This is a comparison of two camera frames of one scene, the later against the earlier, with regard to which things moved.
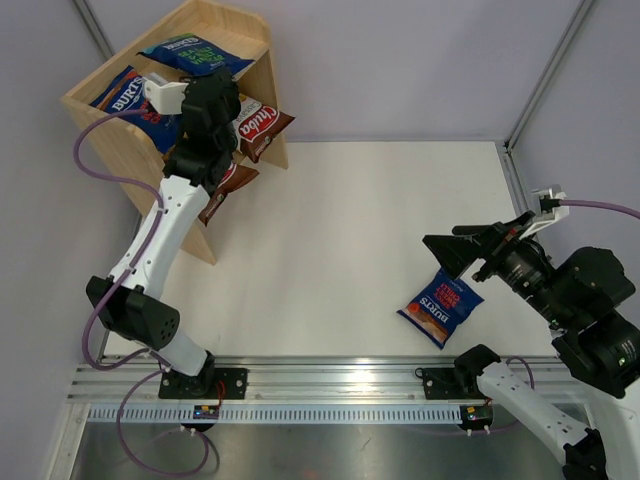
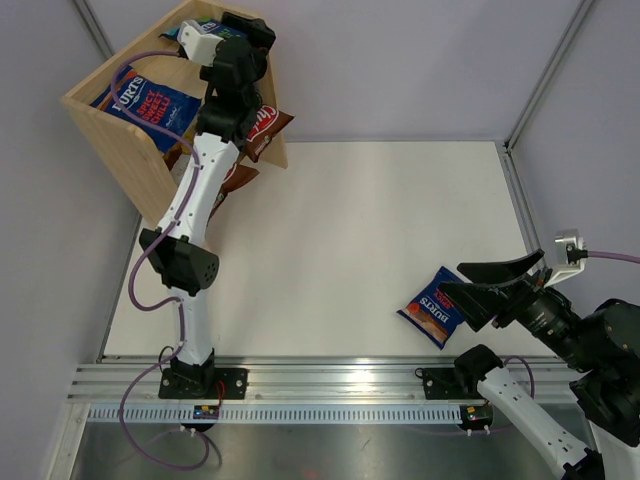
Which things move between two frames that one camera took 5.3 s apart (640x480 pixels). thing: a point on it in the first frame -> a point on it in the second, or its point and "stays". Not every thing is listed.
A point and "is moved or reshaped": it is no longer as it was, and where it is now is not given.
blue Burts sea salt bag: (193, 56) is moved or reshaped
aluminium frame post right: (518, 127) stays
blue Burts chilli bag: (442, 309) stays
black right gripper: (457, 252) -> (478, 302)
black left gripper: (228, 87) -> (257, 35)
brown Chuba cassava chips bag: (231, 176) stays
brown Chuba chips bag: (256, 125) stays
